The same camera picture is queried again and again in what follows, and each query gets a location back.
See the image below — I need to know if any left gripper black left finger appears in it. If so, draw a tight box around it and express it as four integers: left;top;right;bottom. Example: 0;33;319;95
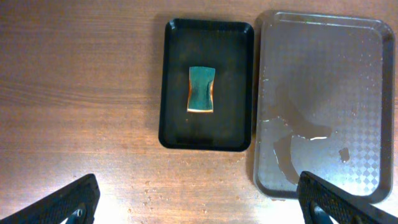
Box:
1;174;100;224

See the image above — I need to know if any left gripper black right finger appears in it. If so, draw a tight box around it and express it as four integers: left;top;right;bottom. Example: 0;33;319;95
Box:
297;171;397;224

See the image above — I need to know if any small black tray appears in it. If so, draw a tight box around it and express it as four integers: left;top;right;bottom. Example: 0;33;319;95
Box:
159;18;254;152

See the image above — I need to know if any brown checkered serving tray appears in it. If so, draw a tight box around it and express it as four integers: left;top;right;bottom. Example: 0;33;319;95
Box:
253;10;395;203

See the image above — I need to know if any green and yellow sponge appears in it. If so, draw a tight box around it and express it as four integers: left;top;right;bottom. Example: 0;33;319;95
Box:
187;67;215;113

